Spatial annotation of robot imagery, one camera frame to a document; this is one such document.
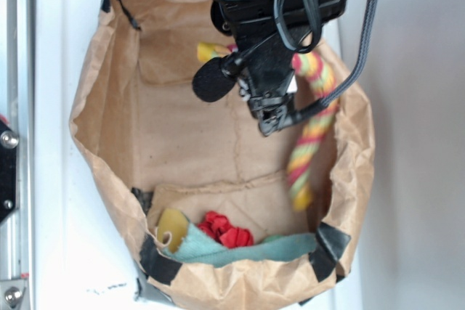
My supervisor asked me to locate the grey braided cable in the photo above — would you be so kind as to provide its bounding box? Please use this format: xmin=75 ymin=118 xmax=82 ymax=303
xmin=286 ymin=0 xmax=385 ymax=130

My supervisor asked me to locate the aluminium frame rail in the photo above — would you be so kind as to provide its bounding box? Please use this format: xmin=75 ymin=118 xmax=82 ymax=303
xmin=1 ymin=0 xmax=36 ymax=309

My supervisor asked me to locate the red crumpled paper flower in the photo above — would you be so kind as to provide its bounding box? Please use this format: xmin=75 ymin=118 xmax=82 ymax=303
xmin=197 ymin=211 xmax=254 ymax=249

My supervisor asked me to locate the teal terry cloth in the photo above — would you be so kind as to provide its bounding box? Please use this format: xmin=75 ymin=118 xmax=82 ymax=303
xmin=162 ymin=224 xmax=316 ymax=268

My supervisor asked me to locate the yellow curled leather piece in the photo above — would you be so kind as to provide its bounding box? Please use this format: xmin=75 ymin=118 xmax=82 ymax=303
xmin=155 ymin=208 xmax=190 ymax=253

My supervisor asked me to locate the black metal bracket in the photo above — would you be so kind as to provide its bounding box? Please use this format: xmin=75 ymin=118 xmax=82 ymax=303
xmin=0 ymin=115 xmax=20 ymax=224

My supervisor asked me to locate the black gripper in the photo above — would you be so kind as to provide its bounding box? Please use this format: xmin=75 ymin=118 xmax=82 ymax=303
xmin=211 ymin=0 xmax=347 ymax=136

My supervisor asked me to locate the brown paper bag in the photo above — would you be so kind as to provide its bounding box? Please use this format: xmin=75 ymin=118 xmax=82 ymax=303
xmin=70 ymin=0 xmax=375 ymax=309

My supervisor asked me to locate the multicolored twisted rope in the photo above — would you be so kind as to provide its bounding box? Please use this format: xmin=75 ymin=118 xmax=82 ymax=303
xmin=196 ymin=41 xmax=341 ymax=212

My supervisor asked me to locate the black foam microphone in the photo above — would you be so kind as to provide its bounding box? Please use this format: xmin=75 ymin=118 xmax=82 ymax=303
xmin=192 ymin=53 xmax=244 ymax=102

